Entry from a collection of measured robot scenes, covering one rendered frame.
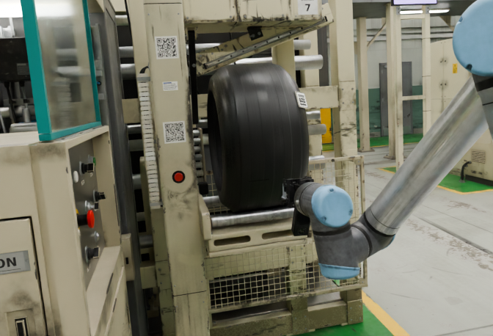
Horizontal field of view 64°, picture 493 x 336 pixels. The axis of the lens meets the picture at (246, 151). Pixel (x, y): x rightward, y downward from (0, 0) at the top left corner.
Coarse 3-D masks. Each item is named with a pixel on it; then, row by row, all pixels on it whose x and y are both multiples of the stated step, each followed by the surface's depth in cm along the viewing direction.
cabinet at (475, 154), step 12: (480, 144) 521; (492, 144) 501; (468, 156) 544; (480, 156) 522; (492, 156) 503; (468, 168) 546; (480, 168) 525; (492, 168) 504; (480, 180) 529; (492, 180) 508
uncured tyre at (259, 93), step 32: (256, 64) 144; (224, 96) 130; (256, 96) 128; (288, 96) 130; (224, 128) 127; (256, 128) 125; (288, 128) 127; (224, 160) 130; (256, 160) 126; (288, 160) 129; (224, 192) 138; (256, 192) 132
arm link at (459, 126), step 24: (456, 96) 77; (456, 120) 77; (480, 120) 74; (432, 144) 81; (456, 144) 78; (408, 168) 86; (432, 168) 82; (384, 192) 93; (408, 192) 87; (360, 216) 101; (384, 216) 93; (408, 216) 92; (384, 240) 97
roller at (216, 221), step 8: (264, 208) 143; (272, 208) 143; (280, 208) 143; (288, 208) 143; (216, 216) 138; (224, 216) 138; (232, 216) 139; (240, 216) 139; (248, 216) 140; (256, 216) 140; (264, 216) 141; (272, 216) 142; (280, 216) 142; (288, 216) 143; (216, 224) 138; (224, 224) 139; (232, 224) 140
